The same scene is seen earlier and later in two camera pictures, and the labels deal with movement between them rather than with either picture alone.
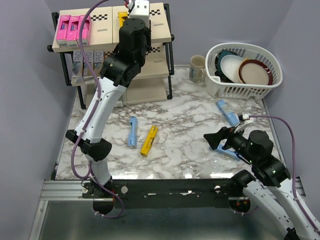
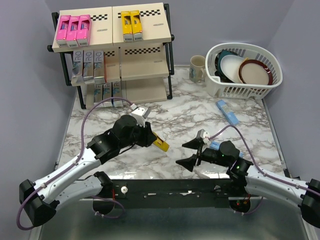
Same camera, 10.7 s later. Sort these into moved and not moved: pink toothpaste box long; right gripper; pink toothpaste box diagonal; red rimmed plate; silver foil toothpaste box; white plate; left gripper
Moved: left gripper; right gripper
Not moved: red rimmed plate; silver foil toothpaste box; white plate; pink toothpaste box long; pink toothpaste box diagonal
